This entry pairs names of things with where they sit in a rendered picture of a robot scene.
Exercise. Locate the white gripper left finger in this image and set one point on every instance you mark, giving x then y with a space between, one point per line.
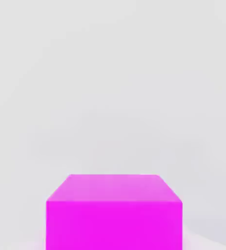
37 246

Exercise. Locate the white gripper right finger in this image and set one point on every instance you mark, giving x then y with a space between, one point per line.
198 242

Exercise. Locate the small magenta cube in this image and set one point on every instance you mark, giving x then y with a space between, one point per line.
114 224

